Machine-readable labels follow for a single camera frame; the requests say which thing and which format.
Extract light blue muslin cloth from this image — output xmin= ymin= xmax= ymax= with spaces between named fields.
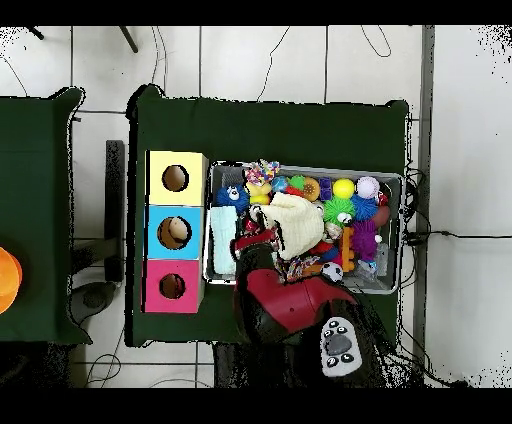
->
xmin=209 ymin=205 xmax=240 ymax=276

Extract cream muslin cloth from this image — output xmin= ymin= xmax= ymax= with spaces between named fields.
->
xmin=259 ymin=191 xmax=326 ymax=261

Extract colourful rope knot toy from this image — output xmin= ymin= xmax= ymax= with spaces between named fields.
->
xmin=242 ymin=158 xmax=281 ymax=186

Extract orange plastic bowl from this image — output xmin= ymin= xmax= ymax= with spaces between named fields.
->
xmin=0 ymin=245 xmax=23 ymax=314

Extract shallow clear mesh bin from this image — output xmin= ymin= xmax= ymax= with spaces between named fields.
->
xmin=202 ymin=160 xmax=405 ymax=296

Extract wooden three-hole box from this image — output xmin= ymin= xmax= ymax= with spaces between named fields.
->
xmin=141 ymin=149 xmax=210 ymax=314

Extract blue spiky ball with eyes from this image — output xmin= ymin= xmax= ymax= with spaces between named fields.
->
xmin=215 ymin=184 xmax=251 ymax=215

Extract burger toy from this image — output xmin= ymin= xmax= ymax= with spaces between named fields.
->
xmin=301 ymin=176 xmax=321 ymax=203

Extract small soccer ball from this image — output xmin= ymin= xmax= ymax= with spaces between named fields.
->
xmin=319 ymin=261 xmax=344 ymax=283

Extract green spiky ball with eyes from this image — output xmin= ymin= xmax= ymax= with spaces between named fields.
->
xmin=322 ymin=196 xmax=356 ymax=225

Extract yellow smooth ball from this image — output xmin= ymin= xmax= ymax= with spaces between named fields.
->
xmin=332 ymin=177 xmax=356 ymax=200

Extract dark green table cloth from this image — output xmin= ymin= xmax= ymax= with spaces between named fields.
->
xmin=125 ymin=83 xmax=411 ymax=355

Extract purple spiky ball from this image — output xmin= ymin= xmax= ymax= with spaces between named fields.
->
xmin=350 ymin=219 xmax=383 ymax=263

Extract white baseball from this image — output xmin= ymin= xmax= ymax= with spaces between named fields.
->
xmin=355 ymin=175 xmax=381 ymax=200

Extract black stand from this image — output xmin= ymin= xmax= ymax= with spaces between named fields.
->
xmin=69 ymin=139 xmax=126 ymax=326

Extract green covered side table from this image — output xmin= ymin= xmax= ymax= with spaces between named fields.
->
xmin=0 ymin=86 xmax=93 ymax=346

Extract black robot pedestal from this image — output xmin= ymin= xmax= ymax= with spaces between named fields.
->
xmin=211 ymin=341 xmax=257 ymax=388

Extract black floor cable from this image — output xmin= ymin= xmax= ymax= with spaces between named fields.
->
xmin=256 ymin=25 xmax=292 ymax=103
xmin=403 ymin=229 xmax=512 ymax=246

